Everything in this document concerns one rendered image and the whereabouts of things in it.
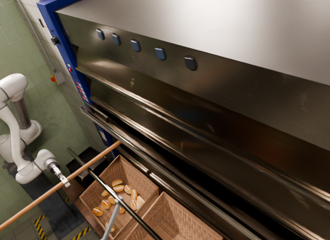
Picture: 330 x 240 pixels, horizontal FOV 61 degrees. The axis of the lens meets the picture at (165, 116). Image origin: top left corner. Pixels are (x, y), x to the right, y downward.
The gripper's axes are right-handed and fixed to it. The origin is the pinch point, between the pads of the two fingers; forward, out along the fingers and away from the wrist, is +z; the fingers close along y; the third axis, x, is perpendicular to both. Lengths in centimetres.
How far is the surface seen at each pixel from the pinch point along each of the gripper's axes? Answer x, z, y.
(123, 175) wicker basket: -44, -23, 55
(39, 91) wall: -33, -121, -9
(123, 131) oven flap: -45, 18, -21
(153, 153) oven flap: -44, 49, -22
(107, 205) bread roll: -16, -8, 57
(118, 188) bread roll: -33, -14, 55
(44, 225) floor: 38, -95, 120
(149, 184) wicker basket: -48, 17, 39
